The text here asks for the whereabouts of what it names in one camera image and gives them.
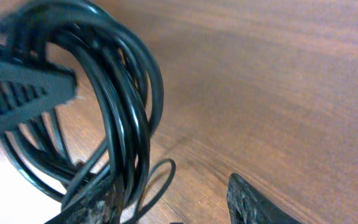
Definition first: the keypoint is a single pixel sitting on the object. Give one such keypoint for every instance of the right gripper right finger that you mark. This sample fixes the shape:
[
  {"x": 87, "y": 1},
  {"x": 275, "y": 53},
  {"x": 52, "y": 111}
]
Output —
[{"x": 249, "y": 206}]

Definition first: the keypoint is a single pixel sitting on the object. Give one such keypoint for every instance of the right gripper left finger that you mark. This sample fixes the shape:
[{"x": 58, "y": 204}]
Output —
[{"x": 103, "y": 204}]

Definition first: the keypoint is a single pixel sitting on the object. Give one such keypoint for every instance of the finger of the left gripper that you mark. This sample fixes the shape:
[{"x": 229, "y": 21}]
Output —
[{"x": 28, "y": 88}]

